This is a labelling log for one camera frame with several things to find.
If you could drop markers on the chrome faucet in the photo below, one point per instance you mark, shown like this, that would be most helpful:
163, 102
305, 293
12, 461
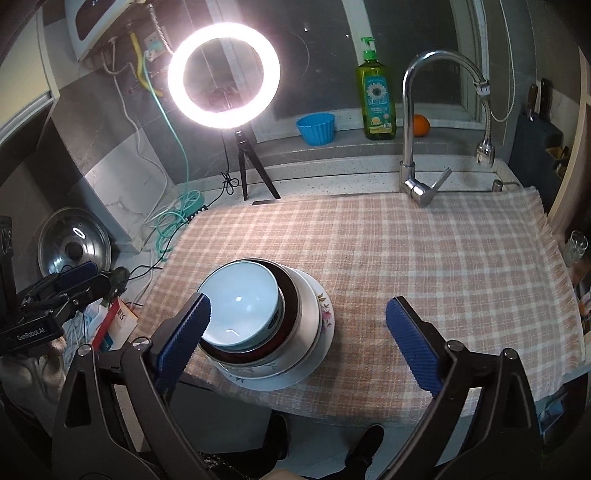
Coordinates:
408, 115

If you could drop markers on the white floral plate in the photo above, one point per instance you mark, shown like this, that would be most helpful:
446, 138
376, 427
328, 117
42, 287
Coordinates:
326, 308

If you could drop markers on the clear drinking glass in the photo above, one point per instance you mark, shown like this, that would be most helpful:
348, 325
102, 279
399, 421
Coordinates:
576, 247

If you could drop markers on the black tripod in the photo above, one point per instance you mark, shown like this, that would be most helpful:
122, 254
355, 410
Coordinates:
243, 161

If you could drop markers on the black power strip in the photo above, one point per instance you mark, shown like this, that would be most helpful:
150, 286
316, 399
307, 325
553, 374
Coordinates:
198, 213

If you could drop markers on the steel pot lid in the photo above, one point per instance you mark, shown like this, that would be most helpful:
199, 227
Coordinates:
74, 240

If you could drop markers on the white water heater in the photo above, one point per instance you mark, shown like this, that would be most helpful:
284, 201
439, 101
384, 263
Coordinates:
101, 27

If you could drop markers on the green dish soap bottle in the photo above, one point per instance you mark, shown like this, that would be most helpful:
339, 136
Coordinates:
376, 101

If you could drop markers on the dark knife block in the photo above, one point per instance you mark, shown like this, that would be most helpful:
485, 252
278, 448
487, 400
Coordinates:
535, 152

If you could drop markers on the pink checked cloth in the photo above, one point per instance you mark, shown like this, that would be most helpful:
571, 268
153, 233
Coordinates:
392, 258

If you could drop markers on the orange fruit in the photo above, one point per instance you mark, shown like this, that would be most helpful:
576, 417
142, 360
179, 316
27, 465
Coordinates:
421, 125

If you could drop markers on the white floral bowl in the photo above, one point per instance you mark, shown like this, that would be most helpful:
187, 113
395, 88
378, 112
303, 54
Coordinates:
310, 314

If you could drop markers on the small white plate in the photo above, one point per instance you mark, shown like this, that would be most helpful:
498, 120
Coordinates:
277, 383

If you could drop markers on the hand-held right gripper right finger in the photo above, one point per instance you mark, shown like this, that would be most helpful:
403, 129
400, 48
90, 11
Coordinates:
413, 346

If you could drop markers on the light blue bowl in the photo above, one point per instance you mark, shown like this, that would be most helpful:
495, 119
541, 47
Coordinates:
240, 295

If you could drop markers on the blue plastic bowl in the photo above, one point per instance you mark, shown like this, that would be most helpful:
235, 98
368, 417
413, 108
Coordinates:
316, 129

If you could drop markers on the red book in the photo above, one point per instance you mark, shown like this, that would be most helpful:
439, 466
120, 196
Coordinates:
115, 325

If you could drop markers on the person's black shoe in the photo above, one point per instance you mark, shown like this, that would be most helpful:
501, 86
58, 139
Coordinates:
364, 447
274, 436

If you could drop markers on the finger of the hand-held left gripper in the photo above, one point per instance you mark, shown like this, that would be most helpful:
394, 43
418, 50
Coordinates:
78, 273
87, 295

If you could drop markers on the kitchen knives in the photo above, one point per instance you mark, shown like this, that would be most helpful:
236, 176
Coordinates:
545, 99

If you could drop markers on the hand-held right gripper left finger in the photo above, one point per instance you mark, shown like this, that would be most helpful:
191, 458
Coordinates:
182, 341

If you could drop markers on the red steel-lined bowl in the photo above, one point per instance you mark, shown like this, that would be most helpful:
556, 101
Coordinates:
289, 318

